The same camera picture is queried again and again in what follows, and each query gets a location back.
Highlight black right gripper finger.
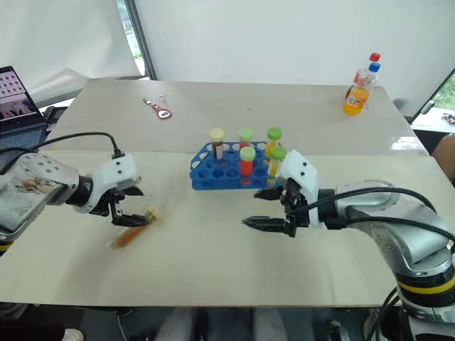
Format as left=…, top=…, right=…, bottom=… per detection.
left=241, top=215, right=287, bottom=237
left=253, top=187, right=286, bottom=201

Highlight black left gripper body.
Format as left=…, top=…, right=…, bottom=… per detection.
left=92, top=188, right=125, bottom=219

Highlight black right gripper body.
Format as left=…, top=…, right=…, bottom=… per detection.
left=279, top=178, right=309, bottom=239

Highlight brown test tube cream cap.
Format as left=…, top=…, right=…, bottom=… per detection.
left=105, top=205, right=161, bottom=250

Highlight yellow test tube green cap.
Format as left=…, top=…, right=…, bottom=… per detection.
left=267, top=146, right=287, bottom=179

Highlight red test tube green cap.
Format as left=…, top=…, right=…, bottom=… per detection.
left=239, top=146, right=257, bottom=178
left=238, top=128, right=255, bottom=151

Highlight orange test tube green cap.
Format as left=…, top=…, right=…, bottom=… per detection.
left=265, top=126, right=283, bottom=158

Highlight blue test tube rack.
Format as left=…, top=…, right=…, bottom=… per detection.
left=190, top=141, right=286, bottom=191

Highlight brown test tube yellow cap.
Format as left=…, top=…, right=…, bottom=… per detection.
left=208, top=128, right=226, bottom=166

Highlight red bottle opener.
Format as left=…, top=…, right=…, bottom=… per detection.
left=142, top=98, right=173, bottom=120

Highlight small black device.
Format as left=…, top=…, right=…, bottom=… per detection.
left=42, top=105, right=68, bottom=124

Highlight orange soda bottle blue cap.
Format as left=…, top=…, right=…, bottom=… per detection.
left=342, top=63, right=381, bottom=116

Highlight open laptop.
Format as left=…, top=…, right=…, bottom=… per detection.
left=0, top=65, right=50, bottom=152

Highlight white side table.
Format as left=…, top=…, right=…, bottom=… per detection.
left=409, top=105, right=455, bottom=135

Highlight clear bottle red cap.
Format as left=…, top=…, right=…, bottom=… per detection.
left=346, top=52, right=382, bottom=97

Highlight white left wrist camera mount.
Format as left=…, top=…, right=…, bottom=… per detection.
left=75, top=153, right=139, bottom=215

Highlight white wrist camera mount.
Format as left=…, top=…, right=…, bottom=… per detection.
left=276, top=149, right=326, bottom=229
left=75, top=153, right=139, bottom=215

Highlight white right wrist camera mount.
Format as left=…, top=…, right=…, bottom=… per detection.
left=276, top=149, right=326, bottom=229

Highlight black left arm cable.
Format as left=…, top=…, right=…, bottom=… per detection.
left=0, top=131, right=126, bottom=159

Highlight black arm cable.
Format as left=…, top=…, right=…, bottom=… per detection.
left=0, top=131, right=126, bottom=159
left=286, top=186, right=455, bottom=249

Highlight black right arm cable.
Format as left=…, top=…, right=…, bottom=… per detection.
left=286, top=186, right=455, bottom=249

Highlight dark window frame post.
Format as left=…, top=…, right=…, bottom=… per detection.
left=125, top=0, right=158, bottom=81

